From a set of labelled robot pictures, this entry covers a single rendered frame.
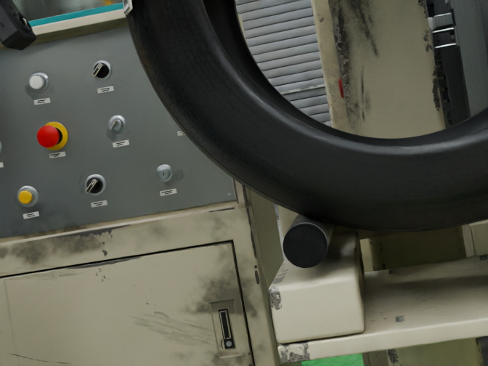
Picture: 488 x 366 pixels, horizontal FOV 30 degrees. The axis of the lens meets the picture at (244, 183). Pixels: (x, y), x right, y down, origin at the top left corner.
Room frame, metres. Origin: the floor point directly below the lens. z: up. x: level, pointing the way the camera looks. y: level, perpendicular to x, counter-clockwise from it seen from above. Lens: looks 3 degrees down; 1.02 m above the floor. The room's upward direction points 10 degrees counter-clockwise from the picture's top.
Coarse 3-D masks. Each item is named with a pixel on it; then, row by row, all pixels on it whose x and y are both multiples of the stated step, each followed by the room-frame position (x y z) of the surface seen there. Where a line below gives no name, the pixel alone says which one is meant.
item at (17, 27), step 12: (0, 0) 1.01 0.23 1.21; (0, 12) 1.01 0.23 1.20; (12, 12) 1.02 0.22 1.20; (0, 24) 1.01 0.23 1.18; (12, 24) 1.01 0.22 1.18; (24, 24) 1.02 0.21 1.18; (0, 36) 1.01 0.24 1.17; (12, 36) 1.01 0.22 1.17; (24, 36) 1.01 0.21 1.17; (12, 48) 1.02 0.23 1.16; (24, 48) 1.04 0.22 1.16
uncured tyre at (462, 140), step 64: (192, 0) 0.88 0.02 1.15; (192, 64) 0.89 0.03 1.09; (256, 64) 1.18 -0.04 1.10; (192, 128) 0.92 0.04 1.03; (256, 128) 0.88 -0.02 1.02; (320, 128) 1.15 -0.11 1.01; (448, 128) 1.14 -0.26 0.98; (256, 192) 0.95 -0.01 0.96; (320, 192) 0.88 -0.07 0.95; (384, 192) 0.87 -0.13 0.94; (448, 192) 0.86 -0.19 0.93
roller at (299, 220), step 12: (300, 216) 0.98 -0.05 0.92; (300, 228) 0.89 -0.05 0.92; (312, 228) 0.89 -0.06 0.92; (324, 228) 0.92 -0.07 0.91; (288, 240) 0.89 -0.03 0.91; (300, 240) 0.89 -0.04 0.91; (312, 240) 0.89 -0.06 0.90; (324, 240) 0.89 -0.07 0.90; (288, 252) 0.90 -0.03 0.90; (300, 252) 0.89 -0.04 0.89; (312, 252) 0.89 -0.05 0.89; (324, 252) 0.89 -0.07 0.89; (300, 264) 0.89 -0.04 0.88; (312, 264) 0.90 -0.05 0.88
